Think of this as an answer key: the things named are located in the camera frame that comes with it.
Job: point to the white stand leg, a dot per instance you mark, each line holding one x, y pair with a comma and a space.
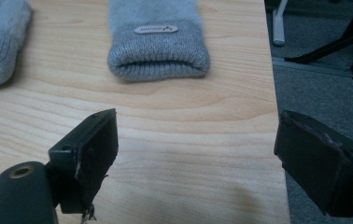
279, 23

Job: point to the black stand leg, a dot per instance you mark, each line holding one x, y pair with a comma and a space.
339, 37

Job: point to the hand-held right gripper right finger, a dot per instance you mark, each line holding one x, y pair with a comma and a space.
314, 165

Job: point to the grey sock with label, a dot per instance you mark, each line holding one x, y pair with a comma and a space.
159, 40

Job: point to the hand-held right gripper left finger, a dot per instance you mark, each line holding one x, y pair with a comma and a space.
87, 155

